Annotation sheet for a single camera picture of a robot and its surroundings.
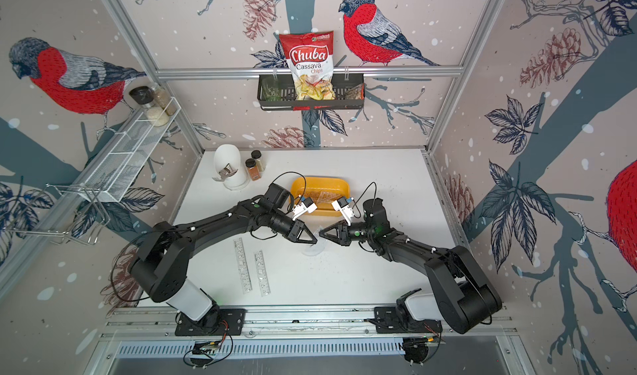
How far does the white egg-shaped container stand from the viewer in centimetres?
101

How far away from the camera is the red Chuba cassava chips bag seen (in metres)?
0.81

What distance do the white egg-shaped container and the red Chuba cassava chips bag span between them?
37 cm
